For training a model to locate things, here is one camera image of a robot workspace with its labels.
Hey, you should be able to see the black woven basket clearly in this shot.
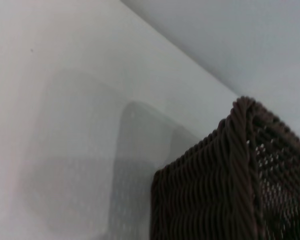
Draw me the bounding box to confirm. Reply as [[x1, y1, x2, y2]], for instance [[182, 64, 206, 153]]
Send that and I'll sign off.
[[149, 95, 300, 240]]

